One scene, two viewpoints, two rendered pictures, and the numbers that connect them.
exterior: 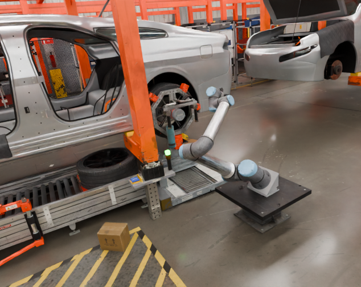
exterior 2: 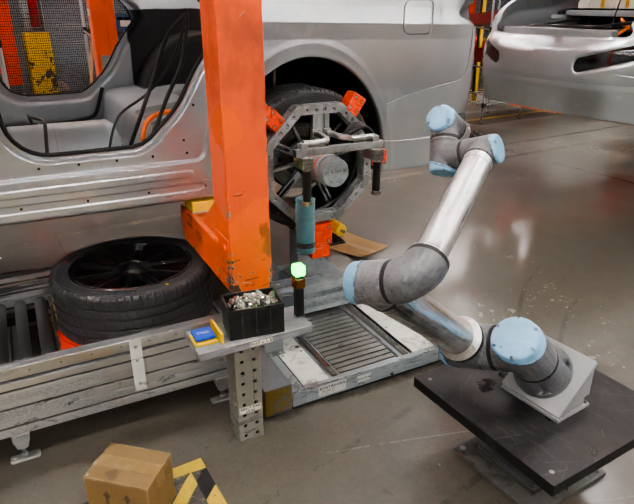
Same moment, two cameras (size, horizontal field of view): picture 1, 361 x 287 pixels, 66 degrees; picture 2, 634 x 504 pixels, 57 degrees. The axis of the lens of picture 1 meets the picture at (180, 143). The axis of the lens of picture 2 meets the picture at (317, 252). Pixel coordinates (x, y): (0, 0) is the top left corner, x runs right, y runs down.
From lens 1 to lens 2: 0.60 m
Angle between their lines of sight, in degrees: 3
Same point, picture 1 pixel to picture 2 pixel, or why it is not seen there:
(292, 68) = (605, 90)
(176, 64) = (341, 40)
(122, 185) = (168, 343)
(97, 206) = (93, 394)
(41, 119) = not seen: outside the picture
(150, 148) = (253, 253)
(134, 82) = (229, 67)
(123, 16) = not seen: outside the picture
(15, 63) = not seen: outside the picture
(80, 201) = (47, 376)
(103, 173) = (120, 307)
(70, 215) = (16, 412)
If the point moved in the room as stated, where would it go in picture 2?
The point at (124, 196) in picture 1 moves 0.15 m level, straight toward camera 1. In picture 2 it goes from (169, 372) to (172, 394)
